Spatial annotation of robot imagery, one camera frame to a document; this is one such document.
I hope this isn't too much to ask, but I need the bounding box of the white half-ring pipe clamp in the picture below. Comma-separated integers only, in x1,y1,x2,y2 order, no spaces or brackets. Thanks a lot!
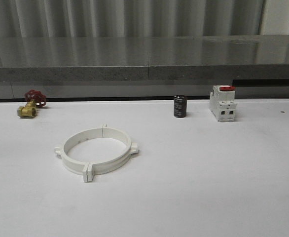
54,124,108,182

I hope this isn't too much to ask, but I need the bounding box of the black cylindrical capacitor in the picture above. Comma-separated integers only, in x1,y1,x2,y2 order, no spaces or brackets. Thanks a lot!
173,95,187,118

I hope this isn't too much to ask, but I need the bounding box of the brass valve red handwheel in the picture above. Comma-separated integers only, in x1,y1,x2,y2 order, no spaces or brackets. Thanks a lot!
17,89,46,118

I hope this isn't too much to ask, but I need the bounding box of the grey stone ledge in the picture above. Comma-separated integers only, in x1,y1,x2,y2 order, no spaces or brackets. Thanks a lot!
0,36,289,83

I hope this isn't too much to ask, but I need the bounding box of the white pleated curtain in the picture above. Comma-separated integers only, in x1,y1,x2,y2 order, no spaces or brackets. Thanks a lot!
0,0,289,38

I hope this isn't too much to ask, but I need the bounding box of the white circuit breaker red switch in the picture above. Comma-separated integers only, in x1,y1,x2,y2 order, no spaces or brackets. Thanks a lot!
210,85,237,122

